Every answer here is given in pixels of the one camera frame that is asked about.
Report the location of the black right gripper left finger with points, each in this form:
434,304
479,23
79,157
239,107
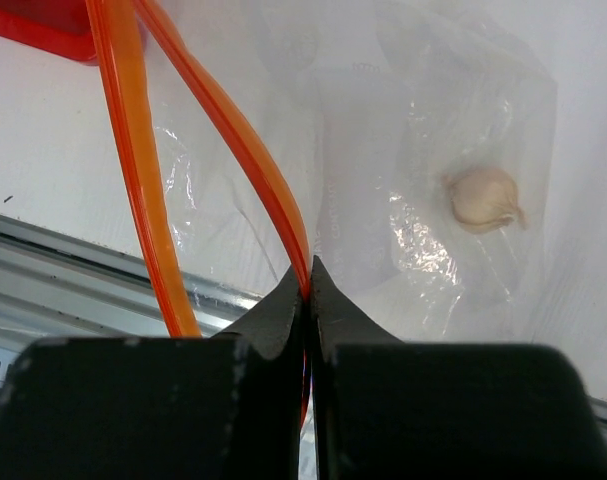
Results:
226,407

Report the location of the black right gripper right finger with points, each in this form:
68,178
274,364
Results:
389,409

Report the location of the garlic bulb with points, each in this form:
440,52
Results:
484,199

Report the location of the clear zip top bag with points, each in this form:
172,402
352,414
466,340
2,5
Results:
255,136

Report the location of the red plastic tray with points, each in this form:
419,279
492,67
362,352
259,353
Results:
59,27

